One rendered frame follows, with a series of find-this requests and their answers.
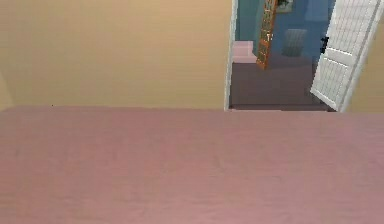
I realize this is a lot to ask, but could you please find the orange wooden room door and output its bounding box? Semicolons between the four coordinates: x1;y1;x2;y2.
255;0;279;71

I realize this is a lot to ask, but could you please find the grey ribbed bin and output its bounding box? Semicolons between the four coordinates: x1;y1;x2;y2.
281;28;308;58

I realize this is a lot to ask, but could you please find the white panelled room door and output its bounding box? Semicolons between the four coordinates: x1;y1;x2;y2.
309;0;384;113

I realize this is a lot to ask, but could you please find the framed wall picture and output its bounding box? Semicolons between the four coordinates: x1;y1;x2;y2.
277;0;295;14

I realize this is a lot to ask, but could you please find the black door handle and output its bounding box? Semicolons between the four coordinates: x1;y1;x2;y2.
319;36;330;55

